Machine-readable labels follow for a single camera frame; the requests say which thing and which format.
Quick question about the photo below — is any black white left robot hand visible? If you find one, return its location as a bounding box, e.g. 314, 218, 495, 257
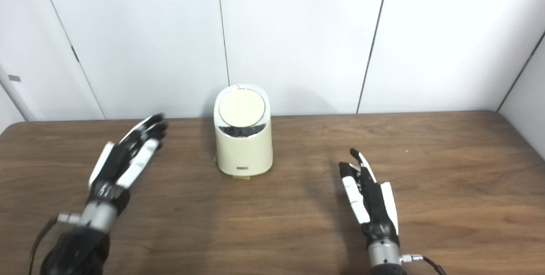
87, 113, 169, 216

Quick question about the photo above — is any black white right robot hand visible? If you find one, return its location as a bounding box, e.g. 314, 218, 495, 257
338, 148, 400, 248

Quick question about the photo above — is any cream round bin lid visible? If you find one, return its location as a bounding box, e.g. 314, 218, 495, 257
218, 89, 266, 125

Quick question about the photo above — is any cream-colored trash bin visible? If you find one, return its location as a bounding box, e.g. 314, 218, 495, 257
213, 84, 273, 177

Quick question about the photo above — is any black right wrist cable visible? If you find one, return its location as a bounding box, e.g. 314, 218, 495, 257
400, 255, 447, 275

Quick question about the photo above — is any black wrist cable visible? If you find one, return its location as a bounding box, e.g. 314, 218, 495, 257
400, 255, 447, 275
28, 217, 59, 275

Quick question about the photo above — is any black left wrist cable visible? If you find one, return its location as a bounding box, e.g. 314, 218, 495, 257
28, 217, 59, 275

